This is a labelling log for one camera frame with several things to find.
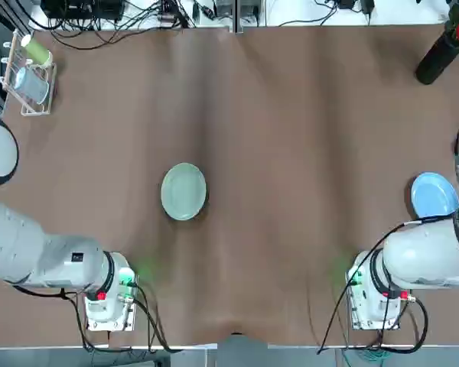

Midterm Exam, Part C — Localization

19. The black vase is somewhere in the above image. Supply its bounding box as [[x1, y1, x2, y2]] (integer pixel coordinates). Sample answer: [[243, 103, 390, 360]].
[[415, 32, 459, 86]]

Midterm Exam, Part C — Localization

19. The wire cup rack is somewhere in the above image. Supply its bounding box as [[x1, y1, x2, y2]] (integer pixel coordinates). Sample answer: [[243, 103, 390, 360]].
[[2, 30, 57, 115]]

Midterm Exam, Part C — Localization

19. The green cup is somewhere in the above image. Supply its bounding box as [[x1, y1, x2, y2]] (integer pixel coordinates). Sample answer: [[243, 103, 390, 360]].
[[21, 34, 54, 66]]

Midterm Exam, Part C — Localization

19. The green plate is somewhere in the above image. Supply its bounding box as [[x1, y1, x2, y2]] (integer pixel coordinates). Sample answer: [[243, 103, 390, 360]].
[[160, 163, 208, 222]]

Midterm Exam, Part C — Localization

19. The aluminium frame post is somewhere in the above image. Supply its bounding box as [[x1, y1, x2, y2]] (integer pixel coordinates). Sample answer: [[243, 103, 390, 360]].
[[233, 0, 245, 34]]

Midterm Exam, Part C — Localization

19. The black flat electronics box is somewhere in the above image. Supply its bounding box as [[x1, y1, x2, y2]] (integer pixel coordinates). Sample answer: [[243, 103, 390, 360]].
[[41, 0, 124, 20]]

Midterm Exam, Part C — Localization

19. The blue cup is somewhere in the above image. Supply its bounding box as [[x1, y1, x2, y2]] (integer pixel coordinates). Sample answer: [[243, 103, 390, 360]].
[[15, 67, 50, 105]]

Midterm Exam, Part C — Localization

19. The blue plate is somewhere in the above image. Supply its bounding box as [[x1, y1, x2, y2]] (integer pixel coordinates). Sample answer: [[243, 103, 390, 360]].
[[411, 172, 459, 219]]

